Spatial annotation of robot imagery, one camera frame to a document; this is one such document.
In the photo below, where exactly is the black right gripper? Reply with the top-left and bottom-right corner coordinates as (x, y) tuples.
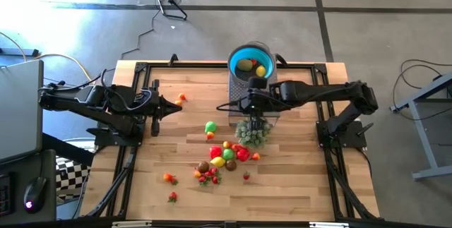
(239, 76), (280, 131)

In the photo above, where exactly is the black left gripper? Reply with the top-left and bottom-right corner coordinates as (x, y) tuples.
(136, 78), (184, 138)

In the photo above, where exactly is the whole brown kiwi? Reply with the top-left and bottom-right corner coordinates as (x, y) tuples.
(236, 58), (254, 72)

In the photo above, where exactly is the blue collapsible colander bowl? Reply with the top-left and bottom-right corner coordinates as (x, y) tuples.
(227, 41), (276, 88)

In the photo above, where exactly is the potted artificial succulent plant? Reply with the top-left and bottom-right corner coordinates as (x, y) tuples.
(234, 116), (272, 150)

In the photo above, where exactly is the red bell pepper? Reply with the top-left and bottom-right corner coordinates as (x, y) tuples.
(208, 145), (222, 160)
(236, 148), (251, 162)

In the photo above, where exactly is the perforated grey metal stand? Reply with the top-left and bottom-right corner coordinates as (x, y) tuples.
(228, 58), (280, 127)

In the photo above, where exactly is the black white checkerboard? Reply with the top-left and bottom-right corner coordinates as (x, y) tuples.
(55, 156), (93, 200)

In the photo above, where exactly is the grey laptop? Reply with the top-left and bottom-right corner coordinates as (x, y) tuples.
(0, 59), (44, 165)

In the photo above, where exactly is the black computer mouse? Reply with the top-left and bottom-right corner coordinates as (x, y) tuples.
(23, 176), (47, 215)

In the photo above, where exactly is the black power strip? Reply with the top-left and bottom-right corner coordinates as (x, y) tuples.
(0, 48), (40, 57)

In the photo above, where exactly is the black keyboard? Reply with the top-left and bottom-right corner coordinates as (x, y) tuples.
(0, 173), (16, 218)

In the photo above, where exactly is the black aluminium table frame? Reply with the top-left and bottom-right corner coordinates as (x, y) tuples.
(79, 53), (381, 222)

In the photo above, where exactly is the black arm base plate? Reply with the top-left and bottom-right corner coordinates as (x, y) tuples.
(86, 120), (146, 148)
(316, 120), (368, 148)

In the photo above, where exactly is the black fan cable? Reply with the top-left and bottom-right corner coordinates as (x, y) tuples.
(121, 0), (159, 61)

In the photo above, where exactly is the yellow floor cable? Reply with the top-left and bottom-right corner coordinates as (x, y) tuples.
(0, 32), (97, 85)

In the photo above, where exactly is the black floor cable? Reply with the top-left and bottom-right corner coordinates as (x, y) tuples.
(386, 58), (452, 143)

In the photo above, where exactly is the grey desk frame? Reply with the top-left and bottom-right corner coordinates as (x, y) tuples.
(390, 71), (452, 181)

